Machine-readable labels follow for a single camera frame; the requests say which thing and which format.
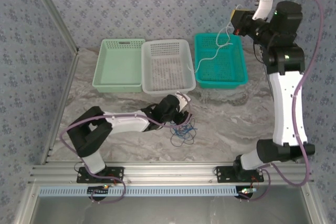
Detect grey metal panel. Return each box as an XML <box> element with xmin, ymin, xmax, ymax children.
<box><xmin>34</xmin><ymin>195</ymin><xmax>313</xmax><ymax>224</ymax></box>

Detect thin dark purple cable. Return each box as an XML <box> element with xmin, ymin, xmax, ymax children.
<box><xmin>169</xmin><ymin>118</ymin><xmax>199</xmax><ymax>147</ymax></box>

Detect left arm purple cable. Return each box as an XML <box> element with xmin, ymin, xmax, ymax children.
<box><xmin>59</xmin><ymin>91</ymin><xmax>192</xmax><ymax>204</ymax></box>

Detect teal plastic basket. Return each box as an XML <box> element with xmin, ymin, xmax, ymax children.
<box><xmin>193</xmin><ymin>32</ymin><xmax>249</xmax><ymax>90</ymax></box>

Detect light blue slotted duct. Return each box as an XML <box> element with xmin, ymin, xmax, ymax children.
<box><xmin>38</xmin><ymin>186</ymin><xmax>244</xmax><ymax>197</ymax></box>

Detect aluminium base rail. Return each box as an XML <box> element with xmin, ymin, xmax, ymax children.
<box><xmin>28</xmin><ymin>162</ymin><xmax>314</xmax><ymax>184</ymax></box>

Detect white plastic basket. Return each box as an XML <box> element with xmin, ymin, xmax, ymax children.
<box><xmin>141</xmin><ymin>39</ymin><xmax>197</xmax><ymax>95</ymax></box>

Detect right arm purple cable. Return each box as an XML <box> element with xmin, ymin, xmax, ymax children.
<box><xmin>237</xmin><ymin>0</ymin><xmax>324</xmax><ymax>202</ymax></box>

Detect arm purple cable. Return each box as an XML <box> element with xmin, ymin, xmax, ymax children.
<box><xmin>237</xmin><ymin>0</ymin><xmax>324</xmax><ymax>202</ymax></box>
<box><xmin>59</xmin><ymin>91</ymin><xmax>192</xmax><ymax>204</ymax></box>

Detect aluminium side rail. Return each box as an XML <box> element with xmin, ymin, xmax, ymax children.
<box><xmin>39</xmin><ymin>48</ymin><xmax>81</xmax><ymax>166</ymax></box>

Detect light green plastic basket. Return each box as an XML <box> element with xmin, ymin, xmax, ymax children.
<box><xmin>91</xmin><ymin>38</ymin><xmax>146</xmax><ymax>93</ymax></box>

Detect small black adapter board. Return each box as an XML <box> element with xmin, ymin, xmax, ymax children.
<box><xmin>237</xmin><ymin>187</ymin><xmax>257</xmax><ymax>198</ymax></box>
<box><xmin>88</xmin><ymin>186</ymin><xmax>110</xmax><ymax>195</ymax></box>

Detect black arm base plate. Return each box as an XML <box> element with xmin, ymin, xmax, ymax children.
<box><xmin>76</xmin><ymin>166</ymin><xmax>124</xmax><ymax>184</ymax></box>
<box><xmin>215</xmin><ymin>166</ymin><xmax>265</xmax><ymax>184</ymax></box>

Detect thin white cable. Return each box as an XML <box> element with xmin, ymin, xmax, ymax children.
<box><xmin>185</xmin><ymin>23</ymin><xmax>236</xmax><ymax>75</ymax></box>

